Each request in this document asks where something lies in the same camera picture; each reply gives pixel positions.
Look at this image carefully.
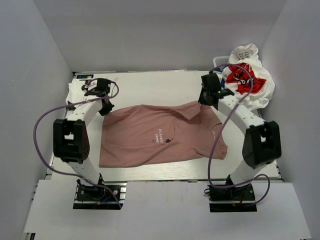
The white red print t shirt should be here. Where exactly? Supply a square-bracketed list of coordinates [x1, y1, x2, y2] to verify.
[222, 58, 275, 111]

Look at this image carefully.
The pink t shirt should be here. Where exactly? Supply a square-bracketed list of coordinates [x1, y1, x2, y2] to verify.
[99, 101, 228, 168]

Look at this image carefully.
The blue t shirt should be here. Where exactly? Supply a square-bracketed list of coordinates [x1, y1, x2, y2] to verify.
[212, 64, 228, 89]

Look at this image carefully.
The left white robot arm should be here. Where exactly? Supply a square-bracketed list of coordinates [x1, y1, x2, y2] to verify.
[53, 78, 119, 200]

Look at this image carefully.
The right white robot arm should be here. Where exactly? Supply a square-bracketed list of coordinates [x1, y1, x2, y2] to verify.
[198, 73, 282, 200]

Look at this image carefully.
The folded white t shirt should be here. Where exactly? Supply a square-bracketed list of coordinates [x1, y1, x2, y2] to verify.
[65, 78, 101, 111]

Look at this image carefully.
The white plastic basket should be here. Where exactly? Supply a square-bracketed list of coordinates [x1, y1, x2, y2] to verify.
[212, 55, 229, 71]

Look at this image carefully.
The white text t shirt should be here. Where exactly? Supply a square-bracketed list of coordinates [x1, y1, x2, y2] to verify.
[228, 43, 262, 67]

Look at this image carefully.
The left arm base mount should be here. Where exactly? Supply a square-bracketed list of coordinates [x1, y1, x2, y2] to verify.
[73, 183, 127, 210]

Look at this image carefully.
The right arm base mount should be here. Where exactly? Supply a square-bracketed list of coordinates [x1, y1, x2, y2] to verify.
[204, 183, 257, 213]

